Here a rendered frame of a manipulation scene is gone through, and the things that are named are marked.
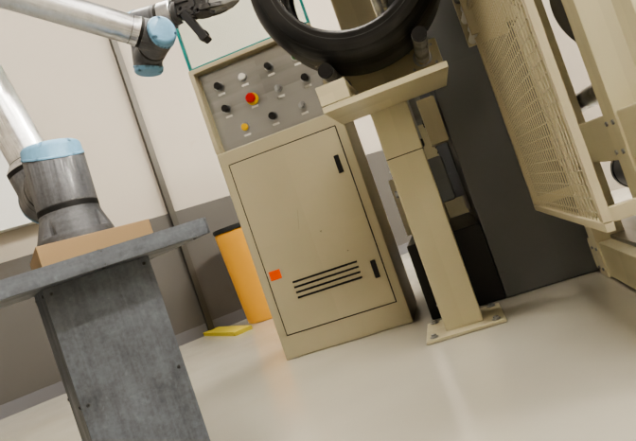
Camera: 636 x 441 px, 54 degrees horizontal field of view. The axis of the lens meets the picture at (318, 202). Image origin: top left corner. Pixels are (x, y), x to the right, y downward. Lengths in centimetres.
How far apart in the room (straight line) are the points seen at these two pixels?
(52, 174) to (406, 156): 112
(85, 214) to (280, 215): 112
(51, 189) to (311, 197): 120
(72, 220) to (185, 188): 308
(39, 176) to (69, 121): 297
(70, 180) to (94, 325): 36
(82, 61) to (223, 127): 224
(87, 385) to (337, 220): 131
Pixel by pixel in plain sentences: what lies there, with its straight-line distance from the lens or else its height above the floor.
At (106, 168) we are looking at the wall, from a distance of 458.
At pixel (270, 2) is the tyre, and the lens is 190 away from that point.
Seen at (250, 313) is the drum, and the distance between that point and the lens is 424.
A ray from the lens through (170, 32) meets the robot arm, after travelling 196.
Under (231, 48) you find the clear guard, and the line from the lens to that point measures 272.
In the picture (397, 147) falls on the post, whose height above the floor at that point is 65.
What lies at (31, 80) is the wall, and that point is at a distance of 470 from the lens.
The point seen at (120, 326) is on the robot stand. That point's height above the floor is 42.
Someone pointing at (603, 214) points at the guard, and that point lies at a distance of 131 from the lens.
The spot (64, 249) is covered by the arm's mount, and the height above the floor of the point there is 63.
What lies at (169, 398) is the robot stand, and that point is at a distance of 161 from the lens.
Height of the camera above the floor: 50
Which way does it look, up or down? 2 degrees up
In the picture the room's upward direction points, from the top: 19 degrees counter-clockwise
